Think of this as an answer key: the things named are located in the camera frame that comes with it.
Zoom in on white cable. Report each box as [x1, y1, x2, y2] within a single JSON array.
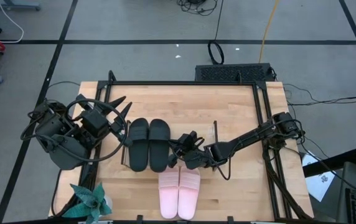
[[0, 0, 25, 44]]

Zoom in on teal artificial plant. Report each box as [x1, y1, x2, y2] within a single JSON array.
[[61, 182, 114, 224]]

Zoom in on white paper sheet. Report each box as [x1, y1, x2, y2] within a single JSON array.
[[301, 151, 336, 203]]

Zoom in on pink slide sandal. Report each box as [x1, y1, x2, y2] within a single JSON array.
[[158, 166, 180, 220], [177, 166, 202, 221]]

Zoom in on black perforated computer case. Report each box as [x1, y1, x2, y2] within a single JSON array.
[[194, 62, 276, 83]]

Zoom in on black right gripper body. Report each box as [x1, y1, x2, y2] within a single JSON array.
[[177, 130, 213, 171]]

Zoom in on black aluminium table frame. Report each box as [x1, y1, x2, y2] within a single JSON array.
[[83, 69, 315, 221]]

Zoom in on thin black cables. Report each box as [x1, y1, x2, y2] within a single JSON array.
[[283, 82, 356, 107]]

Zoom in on thin black cable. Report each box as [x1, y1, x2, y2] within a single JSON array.
[[47, 80, 82, 90]]

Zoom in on black coiled cable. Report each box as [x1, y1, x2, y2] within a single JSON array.
[[207, 0, 226, 65]]

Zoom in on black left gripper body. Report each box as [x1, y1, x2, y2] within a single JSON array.
[[75, 92, 134, 148]]

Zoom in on grey stand base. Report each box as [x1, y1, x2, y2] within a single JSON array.
[[0, 0, 42, 12]]

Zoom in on yellow cable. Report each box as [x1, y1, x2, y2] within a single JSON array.
[[258, 0, 281, 64]]

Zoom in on black slide sandal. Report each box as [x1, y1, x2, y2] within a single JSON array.
[[148, 118, 171, 174], [128, 118, 150, 173]]

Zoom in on wooden shelf with black frame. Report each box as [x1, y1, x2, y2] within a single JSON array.
[[120, 119, 219, 172]]

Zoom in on tangled black floor cables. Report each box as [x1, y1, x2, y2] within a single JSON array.
[[176, 0, 219, 17]]

